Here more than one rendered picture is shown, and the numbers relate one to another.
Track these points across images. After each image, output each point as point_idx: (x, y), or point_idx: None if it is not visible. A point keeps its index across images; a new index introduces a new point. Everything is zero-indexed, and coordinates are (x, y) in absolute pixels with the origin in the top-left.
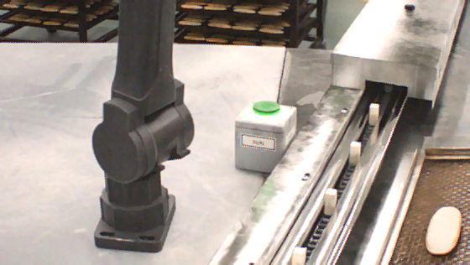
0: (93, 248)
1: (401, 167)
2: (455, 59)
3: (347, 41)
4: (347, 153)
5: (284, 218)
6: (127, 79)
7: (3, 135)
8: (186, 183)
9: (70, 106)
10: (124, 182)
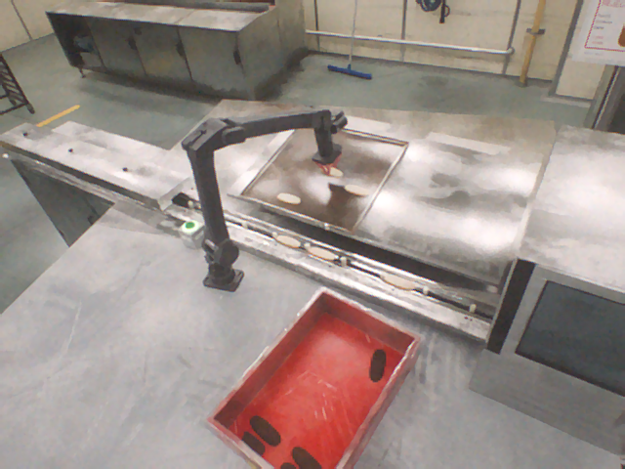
0: (235, 292)
1: None
2: None
3: (148, 193)
4: None
5: (252, 234)
6: (221, 232)
7: (116, 331)
8: (200, 264)
9: (103, 304)
10: (234, 262)
